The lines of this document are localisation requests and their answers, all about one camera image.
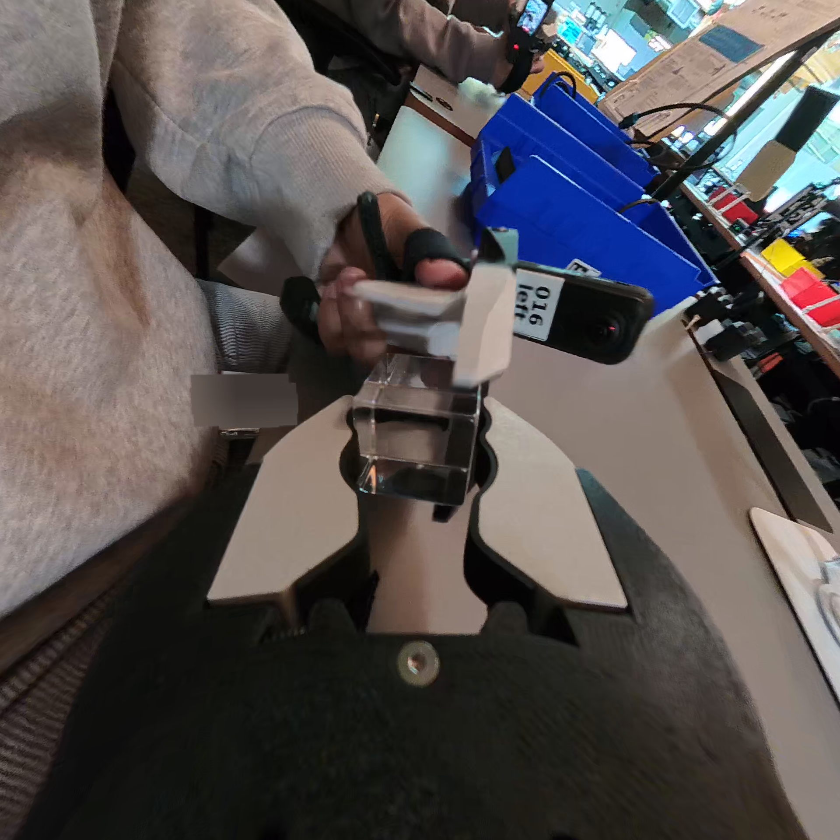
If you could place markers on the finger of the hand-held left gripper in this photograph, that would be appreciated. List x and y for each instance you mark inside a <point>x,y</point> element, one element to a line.
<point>485,328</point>
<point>505,246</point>

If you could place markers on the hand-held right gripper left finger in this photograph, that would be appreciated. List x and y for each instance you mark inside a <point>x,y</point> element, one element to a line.
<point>295,512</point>

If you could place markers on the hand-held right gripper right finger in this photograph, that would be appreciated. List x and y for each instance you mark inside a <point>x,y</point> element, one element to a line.
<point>544,525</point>

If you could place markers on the clear acrylic cube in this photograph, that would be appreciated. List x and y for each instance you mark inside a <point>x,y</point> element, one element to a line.
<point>413,439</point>

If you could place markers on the person's left forearm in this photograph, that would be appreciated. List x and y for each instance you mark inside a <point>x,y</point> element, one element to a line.
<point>249,131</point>

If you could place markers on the person's left hand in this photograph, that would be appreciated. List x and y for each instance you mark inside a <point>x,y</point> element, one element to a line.
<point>344,321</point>

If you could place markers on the tagged blue plastic bin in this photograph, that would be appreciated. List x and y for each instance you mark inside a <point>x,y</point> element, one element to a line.
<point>590,223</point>

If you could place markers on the black charging dock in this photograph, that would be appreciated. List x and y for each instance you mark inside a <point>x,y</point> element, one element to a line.
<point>735,341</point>
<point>705,308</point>

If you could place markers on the small red bin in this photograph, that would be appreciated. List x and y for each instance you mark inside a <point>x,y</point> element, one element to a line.
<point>735,211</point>
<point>810,295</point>

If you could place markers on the wooden workbench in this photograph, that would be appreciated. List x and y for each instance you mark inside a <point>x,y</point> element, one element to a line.
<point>768,281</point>

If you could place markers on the yellow plastic bin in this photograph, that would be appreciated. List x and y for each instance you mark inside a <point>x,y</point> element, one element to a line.
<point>568,72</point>

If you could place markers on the small yellow bin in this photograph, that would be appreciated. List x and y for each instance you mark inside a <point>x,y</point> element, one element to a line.
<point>787,259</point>

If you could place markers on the white tray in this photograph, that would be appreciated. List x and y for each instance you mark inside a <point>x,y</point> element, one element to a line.
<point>787,564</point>

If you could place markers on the cardboard box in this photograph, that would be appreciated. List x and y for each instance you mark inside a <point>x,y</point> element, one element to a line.
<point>689,59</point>

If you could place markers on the black metal pole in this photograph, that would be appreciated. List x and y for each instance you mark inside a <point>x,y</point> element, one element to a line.
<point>754,96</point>

